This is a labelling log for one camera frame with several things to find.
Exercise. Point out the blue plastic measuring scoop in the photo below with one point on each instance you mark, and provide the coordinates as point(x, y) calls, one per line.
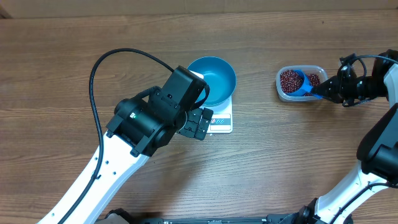
point(305, 86)

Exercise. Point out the white digital kitchen scale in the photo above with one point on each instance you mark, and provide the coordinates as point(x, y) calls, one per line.
point(222, 119)

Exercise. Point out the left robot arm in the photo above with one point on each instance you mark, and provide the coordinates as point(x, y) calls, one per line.
point(139, 127)

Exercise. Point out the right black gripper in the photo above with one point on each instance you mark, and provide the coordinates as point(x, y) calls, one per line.
point(335, 84)

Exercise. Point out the blue metal bowl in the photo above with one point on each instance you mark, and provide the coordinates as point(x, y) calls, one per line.
point(219, 75)

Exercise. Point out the red beans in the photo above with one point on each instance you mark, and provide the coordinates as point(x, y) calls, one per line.
point(290, 81)

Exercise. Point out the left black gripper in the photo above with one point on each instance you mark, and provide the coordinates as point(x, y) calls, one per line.
point(192, 129)

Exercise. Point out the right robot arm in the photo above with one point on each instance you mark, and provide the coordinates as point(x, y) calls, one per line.
point(376, 168)

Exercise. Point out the clear plastic container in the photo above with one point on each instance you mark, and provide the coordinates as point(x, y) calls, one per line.
point(306, 69)

